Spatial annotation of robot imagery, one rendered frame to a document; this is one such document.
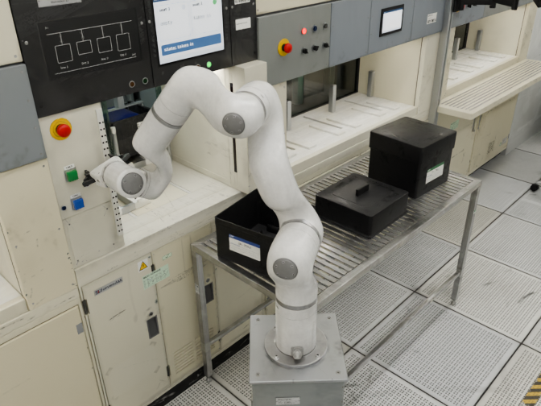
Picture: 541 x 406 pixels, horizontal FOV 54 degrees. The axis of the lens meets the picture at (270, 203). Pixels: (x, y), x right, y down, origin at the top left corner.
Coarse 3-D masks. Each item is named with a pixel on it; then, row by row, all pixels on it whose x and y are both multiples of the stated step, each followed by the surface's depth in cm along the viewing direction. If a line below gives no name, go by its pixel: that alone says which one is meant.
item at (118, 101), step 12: (120, 108) 238; (132, 108) 251; (144, 108) 244; (120, 120) 229; (132, 120) 234; (120, 132) 231; (132, 132) 236; (108, 144) 237; (120, 144) 233; (132, 144) 238
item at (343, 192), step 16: (352, 176) 236; (320, 192) 224; (336, 192) 223; (352, 192) 223; (368, 192) 223; (384, 192) 223; (400, 192) 223; (320, 208) 223; (336, 208) 216; (352, 208) 211; (368, 208) 211; (384, 208) 211; (400, 208) 222; (336, 224) 219; (352, 224) 214; (368, 224) 208; (384, 224) 215
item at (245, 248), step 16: (256, 192) 212; (240, 208) 206; (256, 208) 216; (224, 224) 191; (240, 224) 209; (256, 224) 219; (272, 224) 216; (224, 240) 195; (240, 240) 190; (256, 240) 185; (272, 240) 180; (224, 256) 199; (240, 256) 194; (256, 256) 188
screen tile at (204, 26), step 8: (200, 0) 177; (208, 0) 179; (192, 8) 175; (200, 8) 178; (208, 8) 180; (216, 8) 182; (192, 16) 176; (216, 16) 184; (192, 24) 178; (200, 24) 180; (208, 24) 182; (216, 24) 185; (200, 32) 181
